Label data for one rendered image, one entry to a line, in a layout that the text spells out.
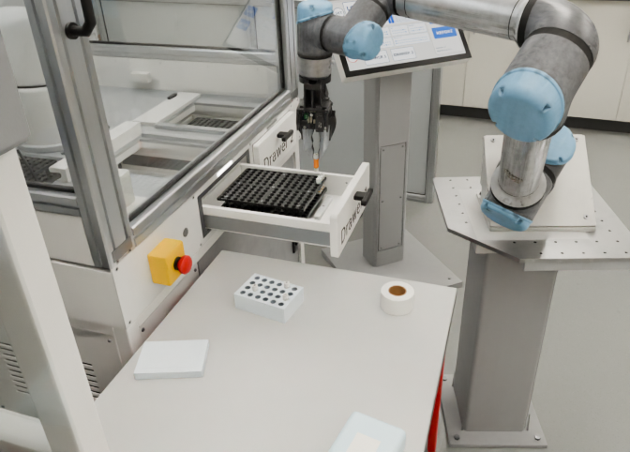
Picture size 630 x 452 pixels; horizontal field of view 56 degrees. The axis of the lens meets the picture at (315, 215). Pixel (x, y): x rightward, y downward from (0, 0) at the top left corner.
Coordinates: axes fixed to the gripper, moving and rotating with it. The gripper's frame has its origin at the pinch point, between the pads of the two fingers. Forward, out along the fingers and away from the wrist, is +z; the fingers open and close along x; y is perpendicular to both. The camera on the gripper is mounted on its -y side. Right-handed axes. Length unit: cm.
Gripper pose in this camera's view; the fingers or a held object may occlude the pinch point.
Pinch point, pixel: (316, 152)
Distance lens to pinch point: 142.6
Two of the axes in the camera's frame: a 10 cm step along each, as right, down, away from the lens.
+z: 0.0, 8.5, 5.3
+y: -1.3, 5.3, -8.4
